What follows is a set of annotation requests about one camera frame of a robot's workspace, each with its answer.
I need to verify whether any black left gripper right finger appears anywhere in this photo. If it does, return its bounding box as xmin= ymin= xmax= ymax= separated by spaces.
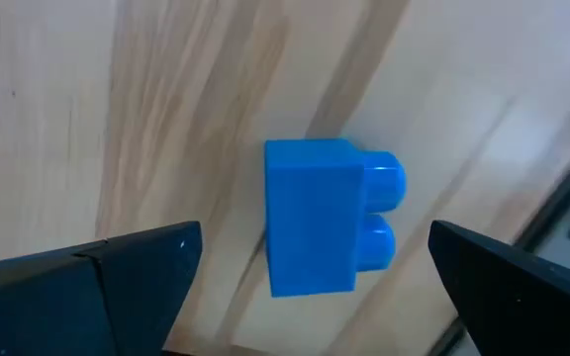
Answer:
xmin=427 ymin=220 xmax=570 ymax=356

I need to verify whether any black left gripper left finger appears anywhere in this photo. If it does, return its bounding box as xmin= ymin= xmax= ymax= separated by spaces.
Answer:
xmin=0 ymin=220 xmax=204 ymax=356

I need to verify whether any blue two-stud toy block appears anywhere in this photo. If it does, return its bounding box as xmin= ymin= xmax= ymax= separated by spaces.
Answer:
xmin=263 ymin=137 xmax=408 ymax=299

